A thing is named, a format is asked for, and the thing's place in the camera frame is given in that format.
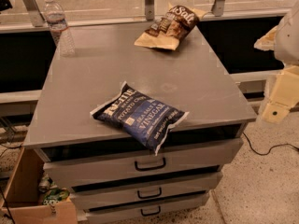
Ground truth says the top grey drawer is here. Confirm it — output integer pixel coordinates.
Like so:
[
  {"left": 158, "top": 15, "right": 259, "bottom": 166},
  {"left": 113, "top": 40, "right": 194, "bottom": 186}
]
[{"left": 44, "top": 138, "right": 243, "bottom": 188}]

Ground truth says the grey drawer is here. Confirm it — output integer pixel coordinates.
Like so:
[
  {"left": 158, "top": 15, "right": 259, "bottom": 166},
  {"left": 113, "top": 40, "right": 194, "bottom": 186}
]
[
  {"left": 86, "top": 191, "right": 209, "bottom": 224},
  {"left": 44, "top": 138, "right": 243, "bottom": 188},
  {"left": 70, "top": 168, "right": 222, "bottom": 211}
]

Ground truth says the cardboard box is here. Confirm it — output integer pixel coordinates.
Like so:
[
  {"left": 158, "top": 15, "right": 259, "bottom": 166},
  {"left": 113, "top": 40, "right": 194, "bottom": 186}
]
[{"left": 0, "top": 148, "right": 78, "bottom": 224}]

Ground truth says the clear plastic water bottle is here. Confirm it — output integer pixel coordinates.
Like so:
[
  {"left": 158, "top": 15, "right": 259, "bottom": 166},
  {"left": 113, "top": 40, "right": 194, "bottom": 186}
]
[{"left": 44, "top": 0, "right": 75, "bottom": 56}]

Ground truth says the brown chip bag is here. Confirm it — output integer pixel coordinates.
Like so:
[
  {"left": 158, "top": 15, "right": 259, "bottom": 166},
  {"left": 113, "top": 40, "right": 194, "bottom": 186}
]
[{"left": 135, "top": 5, "right": 206, "bottom": 50}]

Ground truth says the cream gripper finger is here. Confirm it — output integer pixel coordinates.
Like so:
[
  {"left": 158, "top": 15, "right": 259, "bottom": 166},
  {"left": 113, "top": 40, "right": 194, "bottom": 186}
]
[{"left": 261, "top": 65, "right": 299, "bottom": 123}]

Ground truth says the green snack bag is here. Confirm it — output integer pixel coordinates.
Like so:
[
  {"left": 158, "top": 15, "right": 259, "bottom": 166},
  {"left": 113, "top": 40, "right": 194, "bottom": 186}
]
[{"left": 42, "top": 188, "right": 69, "bottom": 205}]

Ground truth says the blue chip bag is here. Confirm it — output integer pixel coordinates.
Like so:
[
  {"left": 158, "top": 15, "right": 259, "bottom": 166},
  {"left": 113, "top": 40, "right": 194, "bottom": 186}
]
[{"left": 91, "top": 81, "right": 189, "bottom": 154}]

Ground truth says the black floor cable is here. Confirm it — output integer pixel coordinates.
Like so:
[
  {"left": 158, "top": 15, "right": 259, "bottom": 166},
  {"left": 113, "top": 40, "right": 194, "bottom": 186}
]
[{"left": 242, "top": 132, "right": 299, "bottom": 157}]

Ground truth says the grey drawer cabinet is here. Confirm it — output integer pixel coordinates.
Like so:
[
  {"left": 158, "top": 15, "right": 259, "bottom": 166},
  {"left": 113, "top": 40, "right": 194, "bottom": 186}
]
[{"left": 25, "top": 23, "right": 256, "bottom": 224}]

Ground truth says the metal window rail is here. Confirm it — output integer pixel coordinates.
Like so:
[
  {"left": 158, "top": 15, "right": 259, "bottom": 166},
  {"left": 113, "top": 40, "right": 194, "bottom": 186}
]
[{"left": 0, "top": 0, "right": 292, "bottom": 34}]

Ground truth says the middle grey drawer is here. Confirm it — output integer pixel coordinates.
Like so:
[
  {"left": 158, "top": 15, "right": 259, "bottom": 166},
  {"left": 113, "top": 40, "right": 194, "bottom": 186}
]
[{"left": 70, "top": 168, "right": 222, "bottom": 211}]

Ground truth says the bottom grey drawer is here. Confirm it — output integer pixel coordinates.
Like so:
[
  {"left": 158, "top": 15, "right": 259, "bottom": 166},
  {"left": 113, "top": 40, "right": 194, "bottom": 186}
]
[{"left": 86, "top": 191, "right": 209, "bottom": 224}]

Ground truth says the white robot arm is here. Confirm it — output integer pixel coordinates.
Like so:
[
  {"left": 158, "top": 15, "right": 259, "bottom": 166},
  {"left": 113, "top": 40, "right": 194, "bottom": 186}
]
[{"left": 259, "top": 1, "right": 299, "bottom": 123}]

